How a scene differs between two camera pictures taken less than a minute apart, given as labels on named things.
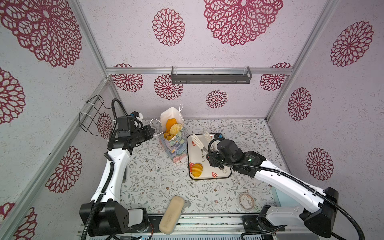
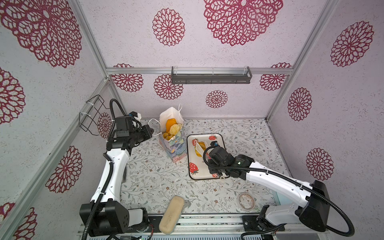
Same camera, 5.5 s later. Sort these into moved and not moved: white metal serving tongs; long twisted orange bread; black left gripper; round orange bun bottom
Moved: white metal serving tongs
Not moved: black left gripper; long twisted orange bread; round orange bun bottom
